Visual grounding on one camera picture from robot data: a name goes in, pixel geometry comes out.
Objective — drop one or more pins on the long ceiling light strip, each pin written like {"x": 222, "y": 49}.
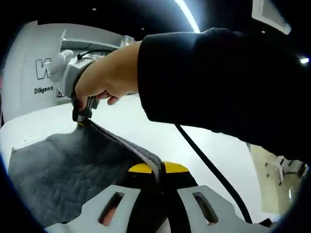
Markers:
{"x": 188, "y": 12}

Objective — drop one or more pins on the short ceiling light strip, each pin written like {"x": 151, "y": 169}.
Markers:
{"x": 305, "y": 60}

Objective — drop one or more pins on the person's right hand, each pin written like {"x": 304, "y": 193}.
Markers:
{"x": 109, "y": 72}

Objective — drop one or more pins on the grey towel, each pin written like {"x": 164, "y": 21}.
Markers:
{"x": 68, "y": 165}

